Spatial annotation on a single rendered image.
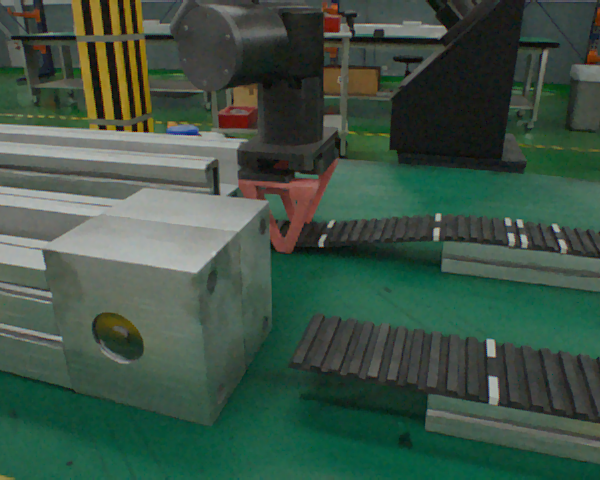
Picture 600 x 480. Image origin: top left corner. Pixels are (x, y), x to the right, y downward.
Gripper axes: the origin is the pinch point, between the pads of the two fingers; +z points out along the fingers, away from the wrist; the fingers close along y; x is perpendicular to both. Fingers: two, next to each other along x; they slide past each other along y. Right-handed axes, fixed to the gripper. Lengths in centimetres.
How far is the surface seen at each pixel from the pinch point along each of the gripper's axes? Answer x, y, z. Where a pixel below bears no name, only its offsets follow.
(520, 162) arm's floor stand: 24.6, -38.7, 2.0
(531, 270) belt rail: 21.2, 2.3, 0.0
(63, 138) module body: -26.6, -2.1, -7.2
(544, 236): 22.0, 0.5, -2.4
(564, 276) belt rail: 23.8, 2.4, 0.1
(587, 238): 25.6, -0.7, -2.1
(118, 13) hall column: -192, -255, -19
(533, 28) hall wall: 113, -751, 4
